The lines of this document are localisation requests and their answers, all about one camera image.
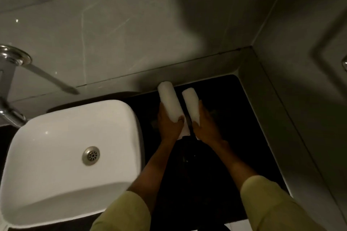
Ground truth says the person's right hand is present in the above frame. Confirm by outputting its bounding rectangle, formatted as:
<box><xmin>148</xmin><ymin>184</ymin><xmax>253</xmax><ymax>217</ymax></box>
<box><xmin>192</xmin><ymin>100</ymin><xmax>223</xmax><ymax>148</ymax></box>

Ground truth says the person's left hand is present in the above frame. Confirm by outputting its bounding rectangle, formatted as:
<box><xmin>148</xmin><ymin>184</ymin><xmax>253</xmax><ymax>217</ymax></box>
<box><xmin>157</xmin><ymin>102</ymin><xmax>185</xmax><ymax>145</ymax></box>

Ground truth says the white towel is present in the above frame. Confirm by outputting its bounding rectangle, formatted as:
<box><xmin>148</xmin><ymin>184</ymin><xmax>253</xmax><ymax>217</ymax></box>
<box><xmin>181</xmin><ymin>87</ymin><xmax>203</xmax><ymax>141</ymax></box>
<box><xmin>157</xmin><ymin>81</ymin><xmax>191</xmax><ymax>140</ymax></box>

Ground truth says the white ceramic sink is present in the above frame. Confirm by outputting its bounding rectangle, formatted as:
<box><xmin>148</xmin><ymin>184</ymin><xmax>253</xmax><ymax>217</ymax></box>
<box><xmin>0</xmin><ymin>99</ymin><xmax>145</xmax><ymax>230</ymax></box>

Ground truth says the person's left forearm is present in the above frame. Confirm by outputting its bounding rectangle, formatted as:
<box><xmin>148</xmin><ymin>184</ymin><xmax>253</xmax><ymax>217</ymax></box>
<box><xmin>90</xmin><ymin>138</ymin><xmax>175</xmax><ymax>231</ymax></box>

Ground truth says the person's right forearm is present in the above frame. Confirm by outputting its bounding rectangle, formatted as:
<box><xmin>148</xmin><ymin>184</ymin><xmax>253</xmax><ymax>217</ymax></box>
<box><xmin>213</xmin><ymin>140</ymin><xmax>327</xmax><ymax>231</ymax></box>

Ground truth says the metal sink drain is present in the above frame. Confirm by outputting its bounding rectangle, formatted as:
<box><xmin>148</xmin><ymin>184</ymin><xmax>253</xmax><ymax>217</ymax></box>
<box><xmin>82</xmin><ymin>145</ymin><xmax>100</xmax><ymax>166</ymax></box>

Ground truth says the chrome wall faucet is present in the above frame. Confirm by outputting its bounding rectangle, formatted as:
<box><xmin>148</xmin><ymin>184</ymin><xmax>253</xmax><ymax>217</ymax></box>
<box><xmin>0</xmin><ymin>44</ymin><xmax>33</xmax><ymax>129</ymax></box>

